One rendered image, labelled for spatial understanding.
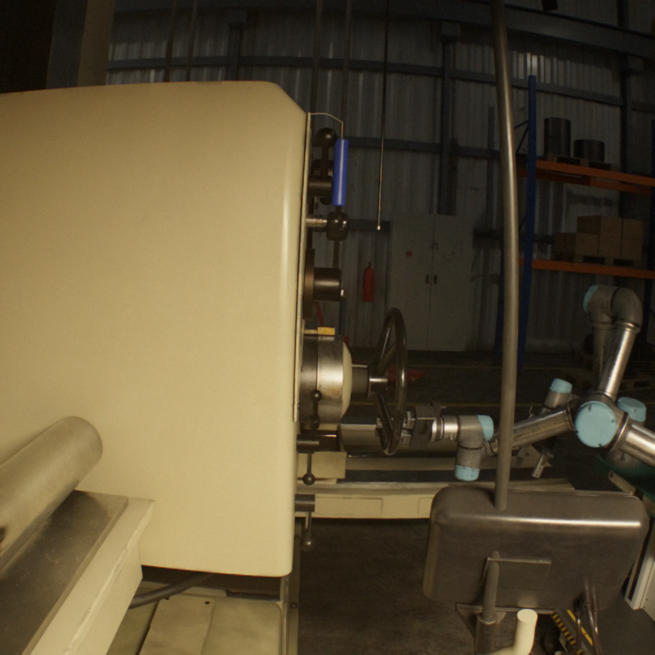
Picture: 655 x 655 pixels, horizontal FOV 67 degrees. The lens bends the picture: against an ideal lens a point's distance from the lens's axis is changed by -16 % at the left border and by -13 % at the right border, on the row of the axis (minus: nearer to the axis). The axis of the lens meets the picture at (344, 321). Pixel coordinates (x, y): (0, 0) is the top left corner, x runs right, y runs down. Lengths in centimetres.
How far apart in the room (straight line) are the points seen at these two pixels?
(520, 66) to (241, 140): 913
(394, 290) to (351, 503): 630
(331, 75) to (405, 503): 770
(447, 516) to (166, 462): 47
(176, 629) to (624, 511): 117
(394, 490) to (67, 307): 159
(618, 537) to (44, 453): 84
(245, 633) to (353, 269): 760
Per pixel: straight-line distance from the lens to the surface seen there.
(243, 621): 166
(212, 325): 89
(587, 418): 151
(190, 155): 90
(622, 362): 196
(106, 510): 94
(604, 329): 208
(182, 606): 168
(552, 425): 168
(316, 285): 113
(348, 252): 881
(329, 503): 220
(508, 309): 74
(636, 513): 88
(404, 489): 226
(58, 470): 85
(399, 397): 128
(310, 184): 98
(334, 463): 194
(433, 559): 90
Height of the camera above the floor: 165
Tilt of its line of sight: 8 degrees down
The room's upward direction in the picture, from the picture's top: 3 degrees clockwise
